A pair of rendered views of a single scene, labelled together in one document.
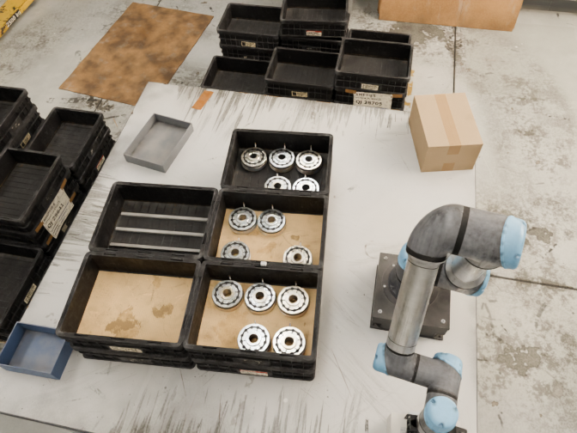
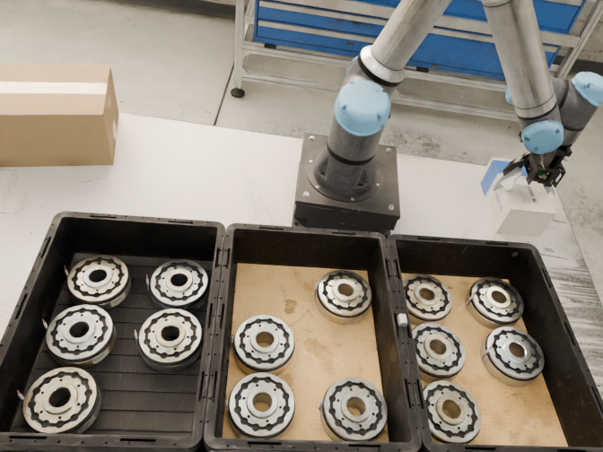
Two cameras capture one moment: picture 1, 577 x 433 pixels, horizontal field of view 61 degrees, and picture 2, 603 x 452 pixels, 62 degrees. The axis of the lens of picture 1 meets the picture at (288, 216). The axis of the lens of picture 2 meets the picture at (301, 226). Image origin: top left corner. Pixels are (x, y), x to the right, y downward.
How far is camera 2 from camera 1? 139 cm
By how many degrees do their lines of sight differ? 60
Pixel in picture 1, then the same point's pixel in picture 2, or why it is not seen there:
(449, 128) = (66, 89)
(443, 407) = (590, 78)
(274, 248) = (319, 341)
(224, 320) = (492, 418)
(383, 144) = (34, 204)
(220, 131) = not seen: outside the picture
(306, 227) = (265, 288)
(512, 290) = not seen: hidden behind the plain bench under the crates
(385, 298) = (370, 200)
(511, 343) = not seen: hidden behind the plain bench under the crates
